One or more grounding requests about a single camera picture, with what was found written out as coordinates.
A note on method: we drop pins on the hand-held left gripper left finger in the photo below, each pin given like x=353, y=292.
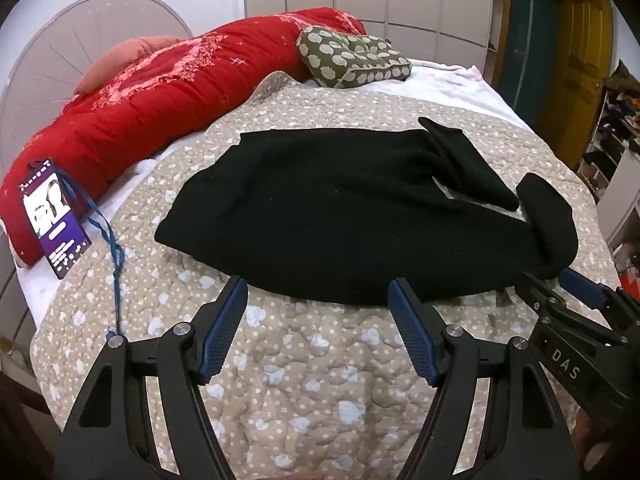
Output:
x=224, y=330

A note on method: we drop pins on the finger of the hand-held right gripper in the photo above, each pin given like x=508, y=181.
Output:
x=540, y=295
x=582, y=287

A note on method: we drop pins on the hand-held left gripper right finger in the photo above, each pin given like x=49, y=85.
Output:
x=412, y=330

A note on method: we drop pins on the black pants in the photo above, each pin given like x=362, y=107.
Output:
x=340, y=210

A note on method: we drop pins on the person's right hand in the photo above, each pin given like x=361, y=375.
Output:
x=586, y=430

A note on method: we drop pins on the beige dotted quilted blanket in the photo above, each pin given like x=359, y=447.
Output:
x=300, y=375

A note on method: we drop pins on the cluttered white shelf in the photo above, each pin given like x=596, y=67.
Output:
x=612, y=135

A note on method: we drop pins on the purple badge card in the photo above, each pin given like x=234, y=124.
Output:
x=52, y=220

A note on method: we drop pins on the yellow wooden door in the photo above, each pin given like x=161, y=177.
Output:
x=575, y=75

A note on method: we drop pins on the red floral quilt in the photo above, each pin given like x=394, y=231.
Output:
x=160, y=90

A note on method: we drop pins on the teal door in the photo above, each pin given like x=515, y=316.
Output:
x=525, y=40

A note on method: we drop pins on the olive patterned pillow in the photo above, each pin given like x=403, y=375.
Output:
x=350, y=55

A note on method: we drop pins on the pink pillow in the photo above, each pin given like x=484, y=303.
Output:
x=120, y=60

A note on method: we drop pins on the grey round headboard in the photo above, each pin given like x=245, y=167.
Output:
x=65, y=50

